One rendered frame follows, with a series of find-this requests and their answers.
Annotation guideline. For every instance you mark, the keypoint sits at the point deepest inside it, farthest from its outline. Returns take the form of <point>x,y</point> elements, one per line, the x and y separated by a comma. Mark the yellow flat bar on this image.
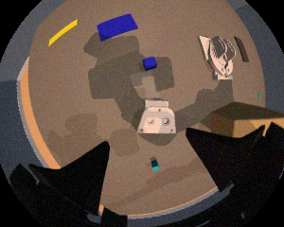
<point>63,31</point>

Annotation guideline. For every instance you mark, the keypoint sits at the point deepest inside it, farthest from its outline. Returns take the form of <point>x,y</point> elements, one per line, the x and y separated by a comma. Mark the small teal block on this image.
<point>154,164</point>

